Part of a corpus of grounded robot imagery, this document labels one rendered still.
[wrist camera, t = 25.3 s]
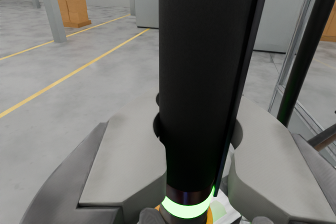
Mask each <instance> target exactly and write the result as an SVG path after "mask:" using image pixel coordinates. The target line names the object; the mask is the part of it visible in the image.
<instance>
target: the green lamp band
mask: <svg viewBox="0 0 336 224"><path fill-rule="evenodd" d="M212 192H213V191H212ZM212 192H211V194H210V196H209V197H208V198H207V199H206V200H205V201H204V202H202V203H200V204H198V205H194V206H183V205H179V204H176V203H174V202H172V201H171V200H169V199H168V198H167V197H165V199H164V201H163V202H162V204H163V206H164V207H165V208H166V209H167V210H168V211H169V212H170V213H172V214H173V215H175V216H177V217H181V218H193V217H197V216H199V215H201V214H202V213H203V212H204V211H205V210H206V209H207V208H208V206H209V204H210V201H211V196H212Z"/></svg>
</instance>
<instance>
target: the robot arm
mask: <svg viewBox="0 0 336 224"><path fill-rule="evenodd" d="M159 136H160V112H159V87H158V86H154V87H152V88H151V89H149V90H148V91H146V92H144V93H143V94H141V95H140V96H138V97H136V98H135V99H133V100H132V101H130V102H129V103H127V104H126V105H124V106H123V107H121V108H120V109H119V110H118V111H117V112H115V113H114V114H113V115H112V116H111V117H110V118H109V120H108V121H107V122H100V123H99V124H98V125H97V126H96V127H95V128H94V129H93V130H92V131H91V132H90V133H89V135H88V136H87V137H86V138H85V139H84V140H83V141H82V142H81V143H80V144H79V145H78V146H77V147H76V148H75V149H74V150H73V151H72V152H71V153H70V154H69V155H68V156H67V158H66V159H65V160H64V161H63V162H62V163H61V164H60V165H59V166H58V167H57V168H56V169H55V170H54V171H53V173H52V174H51V175H50V176H49V177H48V179H47V180H46V181H45V182H44V184H43V185H42V186H41V188H40V189H39V191H38V192H37V193H36V195H35V196H34V198H33V199H32V201H31V203H30V204H29V206H28V208H27V209H26V211H25V213H24V215H23V217H22V219H21V220H20V222H19V224H137V223H138V222H139V224H166V223H165V222H164V220H163V218H162V216H161V214H160V212H159V211H158V210H157V209H156V207H157V206H158V205H160V204H161V203H162V202H163V201H164V200H165V198H166V190H167V160H166V149H165V146H164V145H163V144H162V143H161V142H160V141H159V139H158V137H159ZM230 143H231V144H232V146H233V148H234V154H233V158H232V162H231V166H230V169H229V173H228V177H227V189H228V201H229V203H230V205H231V206H232V207H233V208H234V209H235V210H236V211H238V212H239V213H240V215H241V216H244V217H245V218H246V219H247V220H249V222H250V224H336V168H335V167H334V166H333V165H332V164H331V163H330V162H329V161H328V160H327V159H326V158H324V157H323V156H322V155H321V154H320V153H319V152H318V151H317V150H316V149H315V148H314V147H313V146H312V145H311V144H310V143H309V142H307V141H306V140H305V139H304V138H303V137H302V136H301V135H300V134H296V133H291V132H290V131H289V130H288V129H287V128H286V127H285V126H284V125H283V124H282V123H281V122H280V121H278V120H277V119H276V118H275V117H274V116H272V115H271V114H270V113H268V112H267V111H266V110H264V109H263V108H261V107H260V106H258V105H256V104H255V103H253V102H252V101H250V100H249V99H247V98H246V97H244V96H241V100H240V105H239V109H238V113H237V117H236V121H235V125H234V129H233V133H232V137H231V141H230Z"/></svg>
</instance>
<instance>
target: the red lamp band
mask: <svg viewBox="0 0 336 224"><path fill-rule="evenodd" d="M215 177H216V173H215ZM215 177H214V179H213V181H212V183H211V184H210V185H209V186H207V187H206V188H204V189H202V190H199V191H192V192H189V191H182V190H178V189H176V188H174V187H172V186H170V185H169V184H168V183H166V196H167V197H168V198H169V199H171V200H172V201H174V202H176V203H178V204H182V205H196V204H199V203H201V202H203V201H204V200H206V199H207V198H208V197H209V196H210V194H211V193H212V190H213V187H214V182H215Z"/></svg>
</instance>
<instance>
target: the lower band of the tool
mask: <svg viewBox="0 0 336 224"><path fill-rule="evenodd" d="M159 207H160V205H158V206H157V207H155V209H157V210H158V211H159ZM206 224H213V214H212V210H211V208H210V206H209V209H208V213H207V222H206Z"/></svg>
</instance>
